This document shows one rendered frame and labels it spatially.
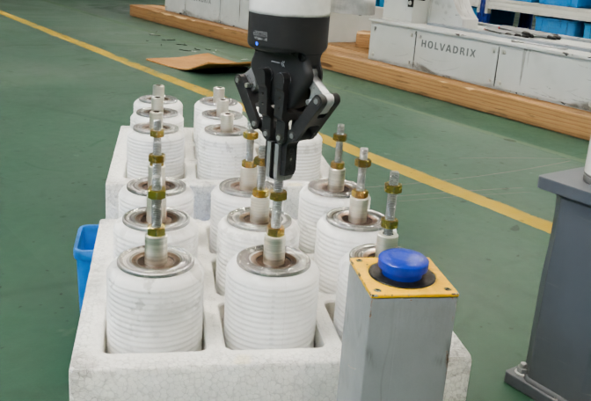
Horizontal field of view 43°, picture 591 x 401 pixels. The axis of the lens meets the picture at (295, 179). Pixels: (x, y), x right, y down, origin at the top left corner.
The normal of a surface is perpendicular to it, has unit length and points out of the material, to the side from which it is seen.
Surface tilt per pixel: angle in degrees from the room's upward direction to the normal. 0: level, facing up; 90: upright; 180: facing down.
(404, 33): 90
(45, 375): 0
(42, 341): 0
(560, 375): 90
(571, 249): 90
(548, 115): 90
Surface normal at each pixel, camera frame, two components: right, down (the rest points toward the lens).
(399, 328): 0.17, 0.30
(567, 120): -0.81, 0.12
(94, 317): 0.07, -0.95
